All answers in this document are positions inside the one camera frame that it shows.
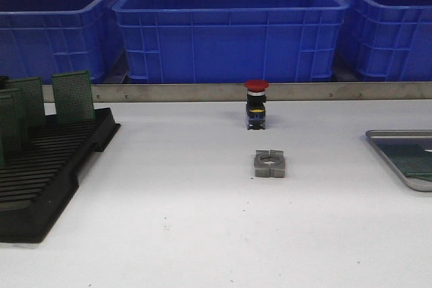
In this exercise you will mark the rear right green circuit board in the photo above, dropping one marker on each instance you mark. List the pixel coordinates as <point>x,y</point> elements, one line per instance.
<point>73,97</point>

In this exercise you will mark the far left green circuit board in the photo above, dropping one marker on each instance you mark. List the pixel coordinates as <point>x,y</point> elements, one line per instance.
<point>8,126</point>

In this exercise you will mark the black slotted board rack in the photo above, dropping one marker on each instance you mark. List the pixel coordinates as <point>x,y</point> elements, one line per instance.
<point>38,182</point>

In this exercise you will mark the red emergency stop button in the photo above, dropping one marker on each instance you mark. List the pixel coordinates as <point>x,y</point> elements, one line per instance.
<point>255,104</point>

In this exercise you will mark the left blue plastic crate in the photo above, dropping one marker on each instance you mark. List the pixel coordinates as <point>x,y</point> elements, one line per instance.
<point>46,37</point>

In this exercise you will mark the silver metal tray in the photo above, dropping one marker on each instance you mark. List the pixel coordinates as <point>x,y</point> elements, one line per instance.
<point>421,137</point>

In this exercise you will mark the rear left green circuit board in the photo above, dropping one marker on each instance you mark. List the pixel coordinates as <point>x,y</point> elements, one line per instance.
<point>32,94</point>

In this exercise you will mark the blue plastic crate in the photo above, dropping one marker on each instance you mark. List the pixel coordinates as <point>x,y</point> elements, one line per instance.
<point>387,40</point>
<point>46,37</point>
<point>229,41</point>

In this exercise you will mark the grey metal clamp block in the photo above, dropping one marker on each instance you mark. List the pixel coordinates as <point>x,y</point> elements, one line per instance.
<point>269,163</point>

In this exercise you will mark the right blue plastic crate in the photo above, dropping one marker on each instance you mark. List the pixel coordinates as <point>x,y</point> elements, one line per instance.
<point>387,40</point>

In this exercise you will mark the center blue plastic crate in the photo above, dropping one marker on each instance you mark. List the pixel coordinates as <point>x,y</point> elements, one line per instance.
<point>229,41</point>

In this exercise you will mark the green perforated circuit board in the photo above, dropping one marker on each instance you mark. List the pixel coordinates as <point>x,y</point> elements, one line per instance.
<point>408,158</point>
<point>421,176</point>

